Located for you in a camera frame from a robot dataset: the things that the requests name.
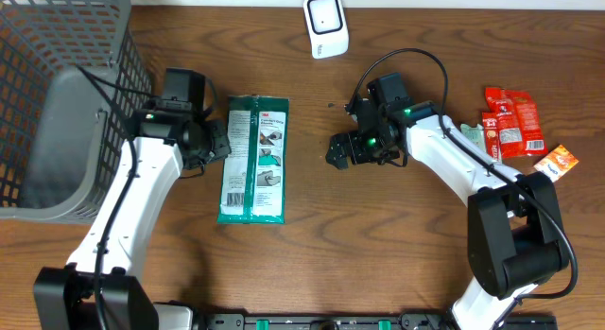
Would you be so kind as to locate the red stick sachet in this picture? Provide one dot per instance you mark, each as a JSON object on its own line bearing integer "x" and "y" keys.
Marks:
{"x": 491, "y": 135}

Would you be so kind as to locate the dark green package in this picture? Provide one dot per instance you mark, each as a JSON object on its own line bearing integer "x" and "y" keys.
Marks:
{"x": 253, "y": 182}

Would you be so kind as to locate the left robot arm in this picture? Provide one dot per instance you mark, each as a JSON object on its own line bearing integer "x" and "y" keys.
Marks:
{"x": 99, "y": 287}

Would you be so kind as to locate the white barcode scanner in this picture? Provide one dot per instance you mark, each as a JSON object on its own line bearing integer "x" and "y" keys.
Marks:
{"x": 327, "y": 28}

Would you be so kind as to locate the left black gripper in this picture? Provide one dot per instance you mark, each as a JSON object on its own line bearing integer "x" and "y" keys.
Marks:
{"x": 220, "y": 130}

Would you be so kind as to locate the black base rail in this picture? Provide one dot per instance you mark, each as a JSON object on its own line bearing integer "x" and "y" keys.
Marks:
{"x": 354, "y": 322}

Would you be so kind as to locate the grey plastic mesh basket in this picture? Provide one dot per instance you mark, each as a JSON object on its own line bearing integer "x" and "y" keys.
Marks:
{"x": 70, "y": 72}

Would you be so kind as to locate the light green wipes pack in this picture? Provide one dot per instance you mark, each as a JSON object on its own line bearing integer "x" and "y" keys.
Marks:
{"x": 475, "y": 134}

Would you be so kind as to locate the small orange white box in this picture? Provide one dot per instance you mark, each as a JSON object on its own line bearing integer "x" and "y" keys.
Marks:
{"x": 556, "y": 163}

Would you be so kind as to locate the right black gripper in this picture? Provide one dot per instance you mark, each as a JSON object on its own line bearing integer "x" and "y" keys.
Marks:
{"x": 358, "y": 154}

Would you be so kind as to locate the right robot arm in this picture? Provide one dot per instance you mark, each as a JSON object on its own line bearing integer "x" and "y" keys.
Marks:
{"x": 516, "y": 241}

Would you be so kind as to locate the red snack bag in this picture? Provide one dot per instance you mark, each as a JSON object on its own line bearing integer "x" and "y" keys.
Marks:
{"x": 517, "y": 119}

